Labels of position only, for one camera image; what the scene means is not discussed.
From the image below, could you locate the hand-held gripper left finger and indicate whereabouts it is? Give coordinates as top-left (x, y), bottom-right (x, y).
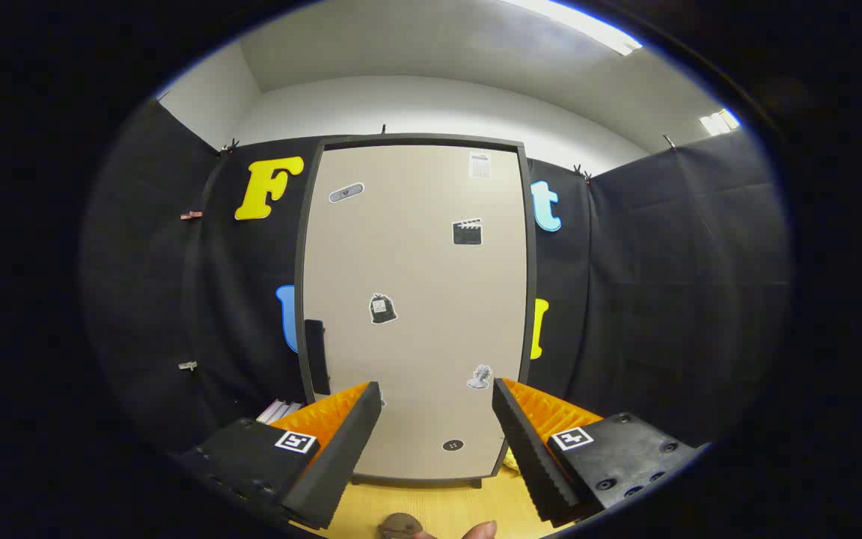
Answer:
top-left (177, 380), bottom-right (383, 531)

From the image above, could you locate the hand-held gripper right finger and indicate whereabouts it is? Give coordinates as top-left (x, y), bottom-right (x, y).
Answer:
top-left (492, 377), bottom-right (709, 525)

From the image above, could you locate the brown fluffy shoe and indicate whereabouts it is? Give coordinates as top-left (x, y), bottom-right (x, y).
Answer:
top-left (377, 513), bottom-right (424, 539)

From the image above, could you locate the black door handle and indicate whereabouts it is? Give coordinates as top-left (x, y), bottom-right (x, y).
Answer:
top-left (304, 320), bottom-right (331, 396)

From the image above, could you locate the grey shoe cabinet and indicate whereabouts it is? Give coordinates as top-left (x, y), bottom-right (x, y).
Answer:
top-left (294, 133), bottom-right (538, 489)

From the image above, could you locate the black backdrop cloth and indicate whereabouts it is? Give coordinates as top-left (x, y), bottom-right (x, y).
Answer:
top-left (79, 97), bottom-right (791, 457)

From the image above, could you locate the small ceiling light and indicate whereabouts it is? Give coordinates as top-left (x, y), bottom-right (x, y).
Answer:
top-left (699, 109), bottom-right (741, 137)

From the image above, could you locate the long ceiling light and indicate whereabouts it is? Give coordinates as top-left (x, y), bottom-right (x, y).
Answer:
top-left (502, 0), bottom-right (643, 57)

